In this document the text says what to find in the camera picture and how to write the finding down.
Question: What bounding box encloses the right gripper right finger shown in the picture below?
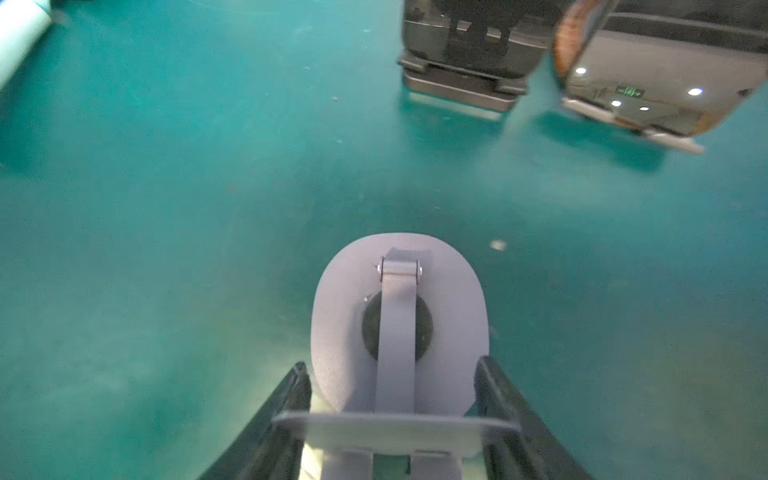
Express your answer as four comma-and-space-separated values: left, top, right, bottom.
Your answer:
474, 356, 593, 480

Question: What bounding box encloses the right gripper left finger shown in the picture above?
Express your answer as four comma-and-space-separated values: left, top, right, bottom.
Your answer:
200, 362, 312, 480

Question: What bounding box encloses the black phone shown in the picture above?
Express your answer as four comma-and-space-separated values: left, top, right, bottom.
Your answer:
566, 1, 767, 137
402, 0, 563, 78

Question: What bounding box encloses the black stand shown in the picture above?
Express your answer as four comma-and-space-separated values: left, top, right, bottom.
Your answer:
398, 50, 529, 113

